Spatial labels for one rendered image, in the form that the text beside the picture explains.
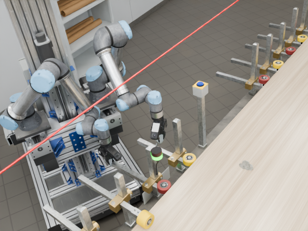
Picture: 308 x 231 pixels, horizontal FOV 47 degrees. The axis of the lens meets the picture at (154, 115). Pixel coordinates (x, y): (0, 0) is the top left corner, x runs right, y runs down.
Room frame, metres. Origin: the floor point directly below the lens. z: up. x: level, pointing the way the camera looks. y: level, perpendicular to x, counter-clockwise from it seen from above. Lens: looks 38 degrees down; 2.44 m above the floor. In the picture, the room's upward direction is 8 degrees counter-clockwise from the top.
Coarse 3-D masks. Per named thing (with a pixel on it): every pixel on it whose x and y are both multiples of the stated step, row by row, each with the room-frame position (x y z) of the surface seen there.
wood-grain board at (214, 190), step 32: (288, 64) 2.37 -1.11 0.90; (256, 96) 2.02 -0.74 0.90; (288, 96) 1.97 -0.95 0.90; (256, 128) 1.69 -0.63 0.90; (288, 128) 1.64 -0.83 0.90; (224, 160) 1.45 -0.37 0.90; (256, 160) 1.42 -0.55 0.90; (288, 160) 1.38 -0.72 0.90; (192, 192) 1.25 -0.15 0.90; (224, 192) 1.22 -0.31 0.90; (256, 192) 1.19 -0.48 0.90; (288, 192) 1.16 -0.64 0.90; (160, 224) 1.08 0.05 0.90; (192, 224) 1.06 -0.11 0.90; (224, 224) 1.03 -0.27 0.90; (256, 224) 1.00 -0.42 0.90; (288, 224) 0.98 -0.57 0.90
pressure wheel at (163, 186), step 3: (162, 180) 1.36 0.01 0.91; (165, 180) 1.36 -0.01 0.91; (159, 183) 1.34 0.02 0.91; (162, 183) 1.34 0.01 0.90; (165, 183) 1.34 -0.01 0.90; (168, 183) 1.34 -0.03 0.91; (159, 186) 1.32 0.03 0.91; (162, 186) 1.32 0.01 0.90; (165, 186) 1.32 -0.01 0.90; (168, 186) 1.32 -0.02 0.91; (159, 189) 1.30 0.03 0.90; (162, 189) 1.30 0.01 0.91; (165, 189) 1.30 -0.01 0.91; (168, 189) 1.30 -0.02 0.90; (159, 192) 1.30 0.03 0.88; (162, 192) 1.29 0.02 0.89; (165, 192) 1.29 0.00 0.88
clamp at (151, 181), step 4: (160, 176) 1.44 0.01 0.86; (148, 180) 1.41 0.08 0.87; (152, 180) 1.41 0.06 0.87; (156, 180) 1.41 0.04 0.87; (160, 180) 1.43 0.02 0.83; (144, 184) 1.39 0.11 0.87; (148, 184) 1.38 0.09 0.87; (152, 184) 1.38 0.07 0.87; (144, 188) 1.37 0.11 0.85; (148, 188) 1.36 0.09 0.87; (152, 188) 1.38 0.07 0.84; (148, 192) 1.35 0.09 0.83
